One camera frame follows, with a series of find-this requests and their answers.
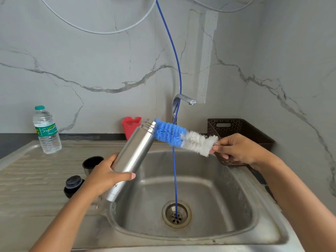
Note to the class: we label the person's right hand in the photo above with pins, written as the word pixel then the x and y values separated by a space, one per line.
pixel 244 152

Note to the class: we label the person's left hand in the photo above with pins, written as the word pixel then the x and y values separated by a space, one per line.
pixel 101 178

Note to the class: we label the person's right thumb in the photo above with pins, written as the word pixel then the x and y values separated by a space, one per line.
pixel 223 155

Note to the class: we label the person's left thumb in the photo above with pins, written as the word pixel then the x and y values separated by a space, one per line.
pixel 123 176

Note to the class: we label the stainless steel flask bottle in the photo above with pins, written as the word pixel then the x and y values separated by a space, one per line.
pixel 133 152

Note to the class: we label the blue and white bottle brush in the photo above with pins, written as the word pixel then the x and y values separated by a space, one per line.
pixel 173 135

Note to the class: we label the person's left forearm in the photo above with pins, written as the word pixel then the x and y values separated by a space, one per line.
pixel 65 223

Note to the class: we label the person's right forearm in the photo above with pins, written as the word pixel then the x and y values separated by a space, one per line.
pixel 296 202

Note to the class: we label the brown perforated plastic basket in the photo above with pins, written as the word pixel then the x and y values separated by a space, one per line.
pixel 236 127

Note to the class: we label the steel cup with black lining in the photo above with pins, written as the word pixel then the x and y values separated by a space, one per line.
pixel 90 165

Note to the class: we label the stainless steel sink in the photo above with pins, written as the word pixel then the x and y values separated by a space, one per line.
pixel 210 194

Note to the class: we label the red plastic holder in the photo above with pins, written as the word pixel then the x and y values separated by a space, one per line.
pixel 129 127

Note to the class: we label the black flask stopper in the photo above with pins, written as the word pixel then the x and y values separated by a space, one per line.
pixel 72 185

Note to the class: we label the round steel drain strainer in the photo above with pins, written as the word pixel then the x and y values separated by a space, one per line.
pixel 168 212

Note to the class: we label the chrome faucet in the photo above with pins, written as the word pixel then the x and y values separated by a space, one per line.
pixel 181 97

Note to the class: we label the clear plastic water bottle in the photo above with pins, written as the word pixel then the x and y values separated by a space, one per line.
pixel 47 131

